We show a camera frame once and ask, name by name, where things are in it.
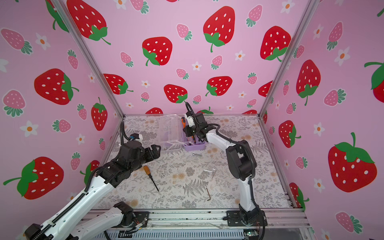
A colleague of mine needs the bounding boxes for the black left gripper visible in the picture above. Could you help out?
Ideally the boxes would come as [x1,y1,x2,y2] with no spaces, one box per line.
[129,144,161,176]

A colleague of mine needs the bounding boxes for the orange black small screwdriver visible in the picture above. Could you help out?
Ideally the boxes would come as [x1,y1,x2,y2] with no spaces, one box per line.
[182,117,187,130]

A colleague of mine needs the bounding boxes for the purple plastic tool box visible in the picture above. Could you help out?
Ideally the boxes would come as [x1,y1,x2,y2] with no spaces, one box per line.
[158,115,206,153]

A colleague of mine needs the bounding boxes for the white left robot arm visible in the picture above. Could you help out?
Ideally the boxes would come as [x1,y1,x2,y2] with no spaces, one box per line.
[25,140,161,240]

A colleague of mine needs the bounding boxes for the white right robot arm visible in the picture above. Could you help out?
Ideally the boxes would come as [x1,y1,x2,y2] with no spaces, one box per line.
[183,111,261,223]

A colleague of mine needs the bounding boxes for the wooden handle screwdriver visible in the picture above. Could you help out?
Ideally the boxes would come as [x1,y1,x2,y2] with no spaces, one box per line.
[144,166,160,192]

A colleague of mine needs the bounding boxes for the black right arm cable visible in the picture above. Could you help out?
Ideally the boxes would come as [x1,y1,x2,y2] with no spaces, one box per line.
[184,101,268,240]

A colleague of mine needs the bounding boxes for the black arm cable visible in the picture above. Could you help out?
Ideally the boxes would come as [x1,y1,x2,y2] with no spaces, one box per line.
[32,119,133,240]
[184,101,268,240]

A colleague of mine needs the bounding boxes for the aluminium corner post left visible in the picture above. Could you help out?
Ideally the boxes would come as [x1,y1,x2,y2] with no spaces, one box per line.
[52,0,124,119]

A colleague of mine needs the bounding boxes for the aluminium corner post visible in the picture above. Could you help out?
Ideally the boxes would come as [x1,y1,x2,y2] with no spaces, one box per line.
[52,0,124,119]
[259,0,320,120]

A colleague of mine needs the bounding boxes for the aluminium front frame rail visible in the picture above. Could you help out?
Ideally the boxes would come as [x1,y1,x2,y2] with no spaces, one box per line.
[58,207,316,240]

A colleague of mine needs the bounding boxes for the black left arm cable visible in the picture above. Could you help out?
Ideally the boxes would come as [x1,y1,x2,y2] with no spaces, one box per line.
[32,119,133,240]

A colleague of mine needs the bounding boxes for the aluminium corner post right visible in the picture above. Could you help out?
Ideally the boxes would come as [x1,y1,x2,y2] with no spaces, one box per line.
[259,0,320,120]

